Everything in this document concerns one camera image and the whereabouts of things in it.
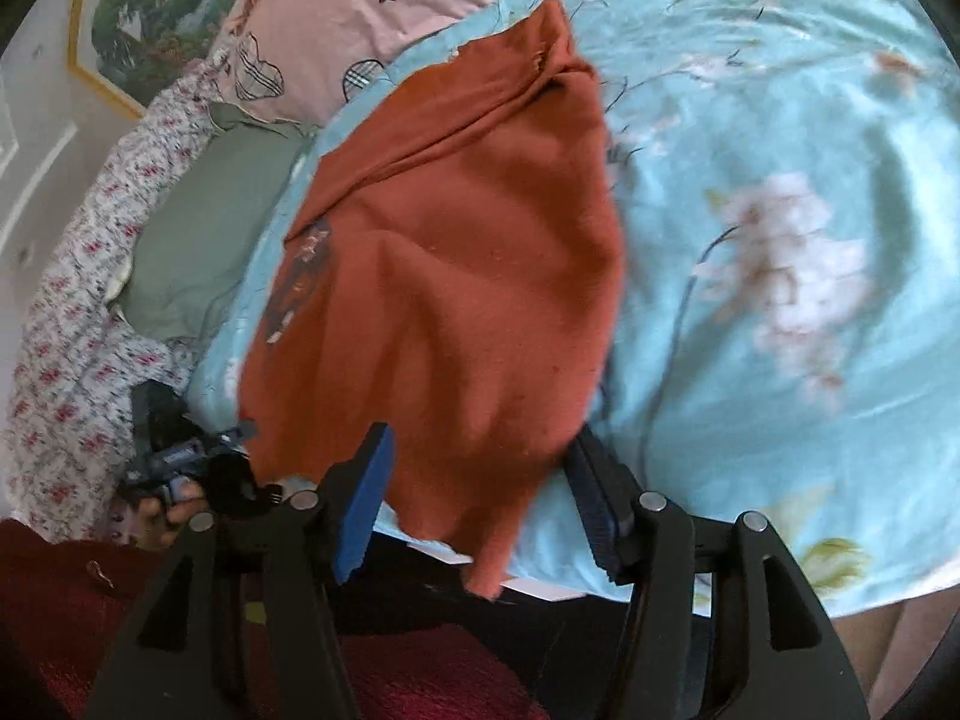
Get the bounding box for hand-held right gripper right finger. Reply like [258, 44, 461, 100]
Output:
[564, 427, 877, 720]

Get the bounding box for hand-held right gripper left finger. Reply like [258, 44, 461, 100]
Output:
[84, 422, 397, 720]

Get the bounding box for rust orange small shirt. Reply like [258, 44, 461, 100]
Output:
[238, 0, 629, 601]

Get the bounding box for person's left hand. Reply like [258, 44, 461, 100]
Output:
[120, 481, 211, 547]

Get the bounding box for white red floral cloth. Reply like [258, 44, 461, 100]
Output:
[4, 52, 233, 541]

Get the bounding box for dark red carpet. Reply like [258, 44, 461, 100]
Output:
[0, 517, 556, 720]

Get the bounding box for green cloth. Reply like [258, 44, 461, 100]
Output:
[116, 101, 320, 340]

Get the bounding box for light blue floral bedsheet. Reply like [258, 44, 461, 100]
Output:
[184, 0, 960, 608]

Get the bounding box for pink heart print pillow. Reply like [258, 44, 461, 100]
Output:
[214, 0, 638, 128]

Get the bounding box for framed landscape wall picture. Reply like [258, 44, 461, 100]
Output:
[69, 0, 260, 121]

